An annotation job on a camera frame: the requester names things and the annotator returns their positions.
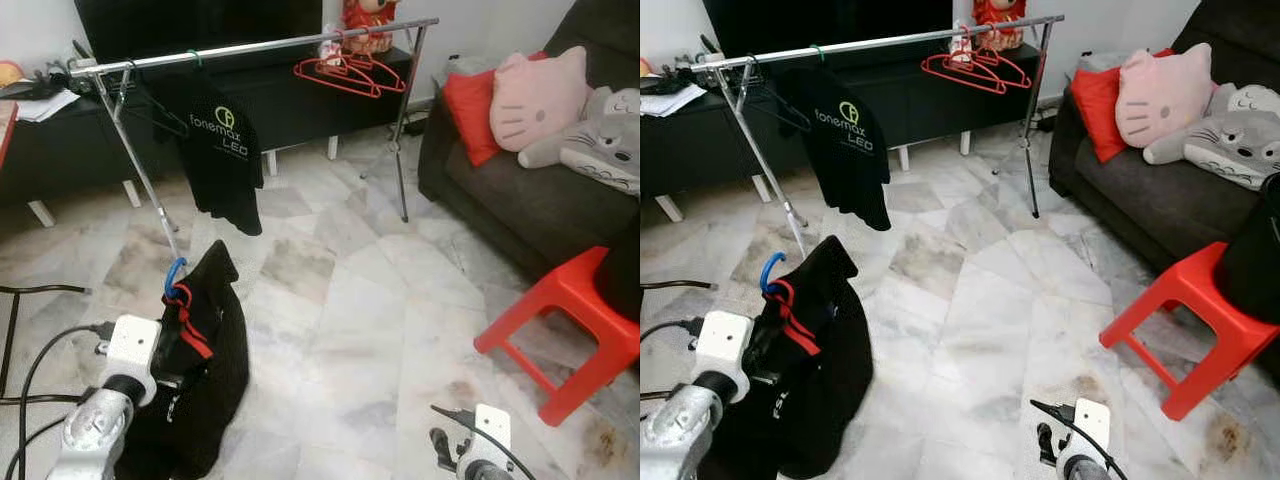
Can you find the black garment red stripe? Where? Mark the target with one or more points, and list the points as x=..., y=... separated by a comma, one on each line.
x=820, y=380
x=210, y=380

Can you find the blue plastic hanger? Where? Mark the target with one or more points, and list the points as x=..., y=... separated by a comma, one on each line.
x=172, y=270
x=768, y=265

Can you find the red plastic hanger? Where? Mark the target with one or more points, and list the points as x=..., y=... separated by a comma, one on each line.
x=377, y=93
x=1028, y=84
x=1001, y=90
x=402, y=87

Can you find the dark plastic hanger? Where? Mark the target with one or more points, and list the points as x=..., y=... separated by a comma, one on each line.
x=160, y=108
x=783, y=103

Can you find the red plastic stool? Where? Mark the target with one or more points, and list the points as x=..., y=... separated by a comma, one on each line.
x=1185, y=310
x=560, y=310

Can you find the dark grey fabric sofa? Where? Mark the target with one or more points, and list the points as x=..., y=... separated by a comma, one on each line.
x=520, y=215
x=1150, y=205

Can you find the grey Totoro plush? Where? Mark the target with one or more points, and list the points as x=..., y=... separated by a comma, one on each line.
x=598, y=150
x=1228, y=145

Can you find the red cushion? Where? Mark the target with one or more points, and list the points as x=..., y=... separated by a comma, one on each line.
x=1092, y=105
x=466, y=110

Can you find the black fonemax T-shirt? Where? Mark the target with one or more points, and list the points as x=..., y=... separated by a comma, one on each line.
x=222, y=165
x=850, y=160

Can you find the pink cat face cushion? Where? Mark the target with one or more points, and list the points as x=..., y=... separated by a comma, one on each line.
x=538, y=100
x=1163, y=98

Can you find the side table white lace cloth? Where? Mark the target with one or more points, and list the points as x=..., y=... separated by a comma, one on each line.
x=1100, y=60
x=465, y=66

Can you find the white pink tissue box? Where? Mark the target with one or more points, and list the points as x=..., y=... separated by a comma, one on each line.
x=331, y=46
x=960, y=43

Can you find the white paper sheets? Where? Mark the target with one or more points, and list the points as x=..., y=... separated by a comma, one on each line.
x=672, y=100
x=48, y=105

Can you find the red robed deity statue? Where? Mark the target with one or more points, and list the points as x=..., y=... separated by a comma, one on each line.
x=370, y=25
x=1000, y=22

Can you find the silver metal clothes rack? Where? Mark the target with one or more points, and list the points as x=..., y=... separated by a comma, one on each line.
x=260, y=44
x=880, y=41

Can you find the black flat screen television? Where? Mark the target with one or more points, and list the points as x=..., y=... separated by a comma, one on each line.
x=830, y=24
x=200, y=25

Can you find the orange round toy figure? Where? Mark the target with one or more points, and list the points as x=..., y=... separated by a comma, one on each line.
x=8, y=74

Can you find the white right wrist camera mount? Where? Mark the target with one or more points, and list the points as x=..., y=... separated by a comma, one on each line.
x=1093, y=428
x=492, y=432

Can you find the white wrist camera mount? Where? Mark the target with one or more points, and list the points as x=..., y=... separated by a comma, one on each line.
x=724, y=345
x=1093, y=428
x=133, y=348
x=492, y=432

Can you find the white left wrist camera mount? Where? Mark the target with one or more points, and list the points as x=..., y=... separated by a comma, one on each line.
x=133, y=348
x=724, y=345

